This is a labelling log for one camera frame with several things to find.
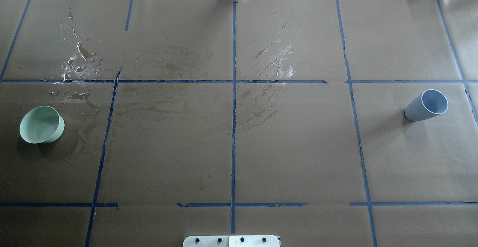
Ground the light blue plastic cup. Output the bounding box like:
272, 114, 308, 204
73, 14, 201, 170
404, 89, 448, 122

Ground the light green bowl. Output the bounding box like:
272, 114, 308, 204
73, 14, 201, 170
19, 106, 65, 144

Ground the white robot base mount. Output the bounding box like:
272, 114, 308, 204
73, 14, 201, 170
183, 235, 281, 247

